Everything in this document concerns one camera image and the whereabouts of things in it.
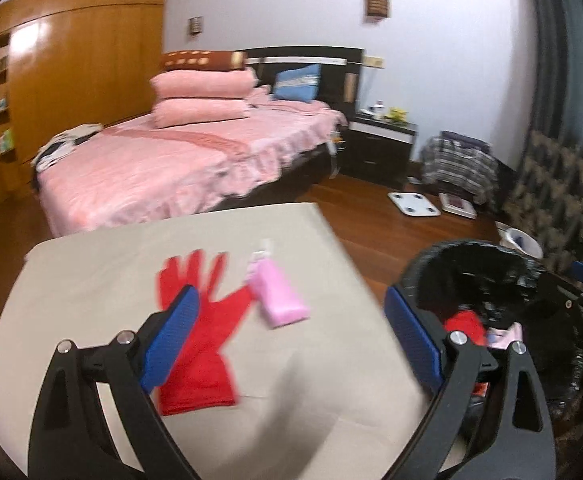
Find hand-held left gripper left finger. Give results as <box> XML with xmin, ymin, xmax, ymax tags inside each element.
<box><xmin>27</xmin><ymin>285</ymin><xmax>202</xmax><ymax>480</ymax></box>

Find bed with pink bedspread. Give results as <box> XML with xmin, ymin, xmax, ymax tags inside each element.
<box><xmin>34</xmin><ymin>100</ymin><xmax>349</xmax><ymax>238</ymax></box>

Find white bathroom scale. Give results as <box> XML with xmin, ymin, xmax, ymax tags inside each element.
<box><xmin>388</xmin><ymin>191</ymin><xmax>441</xmax><ymax>218</ymax></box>

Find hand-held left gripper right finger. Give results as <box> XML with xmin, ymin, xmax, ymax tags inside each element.
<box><xmin>381</xmin><ymin>286</ymin><xmax>556</xmax><ymax>480</ymax></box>

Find pink spray bottle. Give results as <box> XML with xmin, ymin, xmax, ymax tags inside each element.
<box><xmin>248</xmin><ymin>237</ymin><xmax>311</xmax><ymax>330</ymax></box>

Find dark nightstand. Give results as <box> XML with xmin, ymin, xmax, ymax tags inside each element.
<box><xmin>339</xmin><ymin>115</ymin><xmax>418</xmax><ymax>191</ymax></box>

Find plaid bag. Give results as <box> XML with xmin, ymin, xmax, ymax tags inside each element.
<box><xmin>421</xmin><ymin>131</ymin><xmax>497</xmax><ymax>206</ymax></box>

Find blue cushion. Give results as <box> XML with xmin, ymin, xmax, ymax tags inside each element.
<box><xmin>272</xmin><ymin>64</ymin><xmax>321</xmax><ymax>103</ymax></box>

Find dark wooden headboard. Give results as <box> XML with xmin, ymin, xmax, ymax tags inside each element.
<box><xmin>234</xmin><ymin>47</ymin><xmax>365</xmax><ymax>116</ymax></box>

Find brown dotted bolster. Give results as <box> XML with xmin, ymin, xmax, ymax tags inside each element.
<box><xmin>158</xmin><ymin>50</ymin><xmax>248</xmax><ymax>73</ymax></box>

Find patterned dark curtain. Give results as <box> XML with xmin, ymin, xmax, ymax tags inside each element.
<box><xmin>501</xmin><ymin>0</ymin><xmax>583</xmax><ymax>281</ymax></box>

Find bin with black liner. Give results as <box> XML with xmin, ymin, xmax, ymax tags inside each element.
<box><xmin>399</xmin><ymin>239</ymin><xmax>583</xmax><ymax>461</ymax></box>

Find wooden wardrobe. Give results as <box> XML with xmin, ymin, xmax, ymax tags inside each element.
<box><xmin>0</xmin><ymin>0</ymin><xmax>167</xmax><ymax>231</ymax></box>

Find black and white clothes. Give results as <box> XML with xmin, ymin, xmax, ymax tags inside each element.
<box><xmin>31</xmin><ymin>124</ymin><xmax>104</xmax><ymax>171</ymax></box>

